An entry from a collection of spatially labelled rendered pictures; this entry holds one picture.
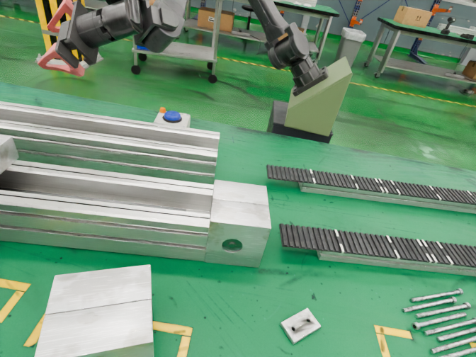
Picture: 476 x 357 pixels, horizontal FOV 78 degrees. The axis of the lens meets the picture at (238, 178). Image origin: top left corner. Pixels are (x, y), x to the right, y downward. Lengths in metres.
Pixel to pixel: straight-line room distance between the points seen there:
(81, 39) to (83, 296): 0.46
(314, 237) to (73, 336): 0.38
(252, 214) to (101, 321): 0.24
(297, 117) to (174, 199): 0.55
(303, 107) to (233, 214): 0.56
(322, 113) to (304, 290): 0.58
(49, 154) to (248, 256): 0.45
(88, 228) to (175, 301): 0.17
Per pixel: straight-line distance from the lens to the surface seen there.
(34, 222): 0.52
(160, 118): 0.75
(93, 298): 0.36
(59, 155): 0.69
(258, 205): 0.47
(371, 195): 0.75
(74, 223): 0.49
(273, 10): 0.97
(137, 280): 0.37
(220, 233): 0.44
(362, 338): 0.50
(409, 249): 0.62
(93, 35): 0.65
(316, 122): 0.95
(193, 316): 0.45
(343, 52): 5.49
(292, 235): 0.53
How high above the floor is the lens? 1.18
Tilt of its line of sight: 36 degrees down
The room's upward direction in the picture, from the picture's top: 11 degrees clockwise
